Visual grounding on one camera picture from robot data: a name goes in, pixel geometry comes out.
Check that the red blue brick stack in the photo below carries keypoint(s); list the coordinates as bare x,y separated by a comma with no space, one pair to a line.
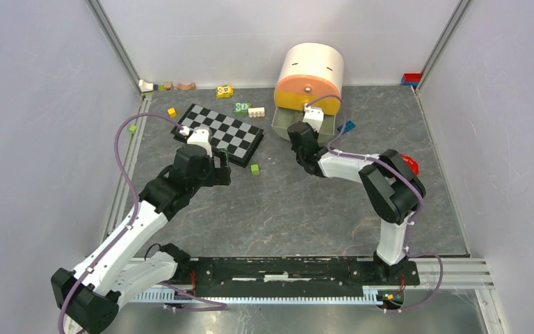
411,79

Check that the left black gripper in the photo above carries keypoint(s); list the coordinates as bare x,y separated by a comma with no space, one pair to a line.
220,175

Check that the yellow owl toy block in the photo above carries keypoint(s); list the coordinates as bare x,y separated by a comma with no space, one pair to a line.
225,91

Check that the wooden arch block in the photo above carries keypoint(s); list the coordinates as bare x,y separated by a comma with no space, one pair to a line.
186,86

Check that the small green cube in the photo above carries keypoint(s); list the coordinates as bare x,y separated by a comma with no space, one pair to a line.
255,169

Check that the yellow drawer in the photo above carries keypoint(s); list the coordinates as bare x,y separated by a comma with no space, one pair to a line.
296,101

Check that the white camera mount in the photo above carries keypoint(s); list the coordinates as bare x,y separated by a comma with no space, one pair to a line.
313,116
200,136

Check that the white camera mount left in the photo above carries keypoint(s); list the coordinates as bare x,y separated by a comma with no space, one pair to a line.
200,136

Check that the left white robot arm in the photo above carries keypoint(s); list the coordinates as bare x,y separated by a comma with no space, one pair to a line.
93,292

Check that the red plastic toy piece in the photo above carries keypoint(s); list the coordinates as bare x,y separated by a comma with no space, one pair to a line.
411,163

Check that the cream round drawer cabinet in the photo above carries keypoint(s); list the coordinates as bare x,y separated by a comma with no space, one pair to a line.
315,59

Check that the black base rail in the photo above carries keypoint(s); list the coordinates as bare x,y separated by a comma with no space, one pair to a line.
267,277

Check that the blue lego brick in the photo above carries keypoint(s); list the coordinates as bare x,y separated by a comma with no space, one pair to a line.
346,127

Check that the white corner bracket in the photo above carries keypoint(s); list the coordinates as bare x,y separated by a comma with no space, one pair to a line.
145,87

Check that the black white checkerboard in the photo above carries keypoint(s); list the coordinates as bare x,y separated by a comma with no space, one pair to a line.
240,139

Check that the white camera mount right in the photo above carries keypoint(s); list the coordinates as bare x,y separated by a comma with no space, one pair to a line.
313,116

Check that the yellow small cube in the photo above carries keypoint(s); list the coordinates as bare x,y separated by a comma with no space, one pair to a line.
172,112

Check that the small wooden block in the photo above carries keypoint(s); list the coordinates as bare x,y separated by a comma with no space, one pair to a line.
168,85

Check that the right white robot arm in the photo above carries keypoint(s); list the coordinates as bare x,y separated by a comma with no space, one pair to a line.
395,192

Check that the green number block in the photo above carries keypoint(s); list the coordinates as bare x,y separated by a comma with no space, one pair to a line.
241,108

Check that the orange top drawer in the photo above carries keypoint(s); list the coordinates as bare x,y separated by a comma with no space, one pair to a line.
299,84

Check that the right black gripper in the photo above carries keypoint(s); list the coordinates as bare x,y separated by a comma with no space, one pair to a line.
314,132

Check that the grey green bottom drawer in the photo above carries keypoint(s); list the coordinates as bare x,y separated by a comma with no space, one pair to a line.
283,118

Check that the white lego brick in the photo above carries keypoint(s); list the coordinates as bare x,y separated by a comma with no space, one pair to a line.
256,112

